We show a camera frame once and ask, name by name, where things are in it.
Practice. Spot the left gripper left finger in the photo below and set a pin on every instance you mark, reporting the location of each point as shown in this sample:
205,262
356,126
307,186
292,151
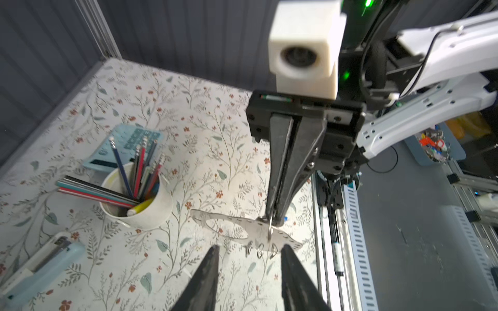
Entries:
201,291

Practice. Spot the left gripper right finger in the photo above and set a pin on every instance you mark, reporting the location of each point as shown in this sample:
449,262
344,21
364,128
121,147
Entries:
297,289

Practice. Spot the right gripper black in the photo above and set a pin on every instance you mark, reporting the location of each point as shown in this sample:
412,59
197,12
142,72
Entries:
305,134

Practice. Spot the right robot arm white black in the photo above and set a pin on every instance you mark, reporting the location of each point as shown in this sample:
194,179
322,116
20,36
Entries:
345,92

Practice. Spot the yellow highlighter in cup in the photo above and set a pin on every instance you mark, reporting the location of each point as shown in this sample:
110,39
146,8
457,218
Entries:
140,207

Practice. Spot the white pencil cup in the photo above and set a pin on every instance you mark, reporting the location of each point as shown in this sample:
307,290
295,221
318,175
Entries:
153,217

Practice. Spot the blue bin with clutter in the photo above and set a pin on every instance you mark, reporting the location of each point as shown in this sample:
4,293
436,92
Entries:
435,145

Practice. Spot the light blue stapler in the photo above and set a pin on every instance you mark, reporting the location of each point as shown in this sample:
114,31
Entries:
40,271

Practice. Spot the black marker on rail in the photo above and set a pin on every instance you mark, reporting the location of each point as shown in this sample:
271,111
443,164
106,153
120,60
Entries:
336,245

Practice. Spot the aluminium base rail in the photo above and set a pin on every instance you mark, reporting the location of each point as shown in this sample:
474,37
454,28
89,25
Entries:
355,289

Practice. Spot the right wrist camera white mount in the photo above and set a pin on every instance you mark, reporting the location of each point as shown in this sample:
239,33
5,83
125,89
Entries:
304,45

